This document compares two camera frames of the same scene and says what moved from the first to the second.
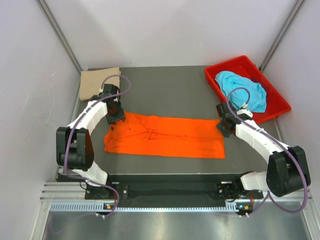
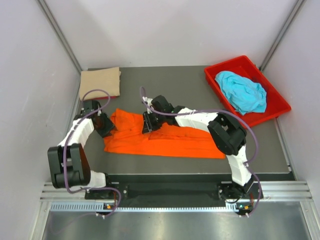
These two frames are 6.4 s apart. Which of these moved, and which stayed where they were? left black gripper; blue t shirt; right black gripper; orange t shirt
Moved: left black gripper; right black gripper
Stayed: blue t shirt; orange t shirt
